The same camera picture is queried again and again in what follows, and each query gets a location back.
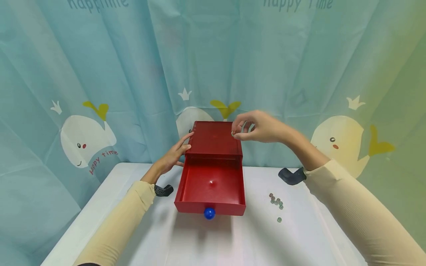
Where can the person's left hand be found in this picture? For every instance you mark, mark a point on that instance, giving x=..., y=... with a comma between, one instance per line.
x=166, y=160

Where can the person's right hand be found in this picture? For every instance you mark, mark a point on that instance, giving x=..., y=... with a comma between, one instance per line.
x=266, y=129

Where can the person's right fingers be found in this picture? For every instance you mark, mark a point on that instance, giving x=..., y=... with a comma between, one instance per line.
x=250, y=128

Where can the person's right thumb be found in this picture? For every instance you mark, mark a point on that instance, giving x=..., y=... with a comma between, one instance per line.
x=246, y=136

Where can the person's left fingers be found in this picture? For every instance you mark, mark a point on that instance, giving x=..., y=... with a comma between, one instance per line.
x=182, y=145

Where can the person's right index finger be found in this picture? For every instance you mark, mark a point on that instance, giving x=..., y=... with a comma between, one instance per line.
x=240, y=118

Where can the red drawer cabinet housing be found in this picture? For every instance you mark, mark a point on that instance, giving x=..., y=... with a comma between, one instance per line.
x=214, y=139

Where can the person's right forearm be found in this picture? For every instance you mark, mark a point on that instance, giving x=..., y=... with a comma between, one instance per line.
x=349, y=199

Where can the person's left forearm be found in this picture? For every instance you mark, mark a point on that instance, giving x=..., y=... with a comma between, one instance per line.
x=116, y=225

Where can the black wrist band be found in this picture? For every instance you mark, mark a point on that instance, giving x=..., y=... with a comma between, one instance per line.
x=292, y=176
x=163, y=190

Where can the red open drawer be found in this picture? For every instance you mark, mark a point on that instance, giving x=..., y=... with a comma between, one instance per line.
x=213, y=192

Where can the group of glass marbles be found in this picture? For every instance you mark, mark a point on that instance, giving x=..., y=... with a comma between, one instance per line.
x=276, y=202

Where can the blue round drawer knob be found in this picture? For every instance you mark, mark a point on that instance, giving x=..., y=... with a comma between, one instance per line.
x=209, y=213

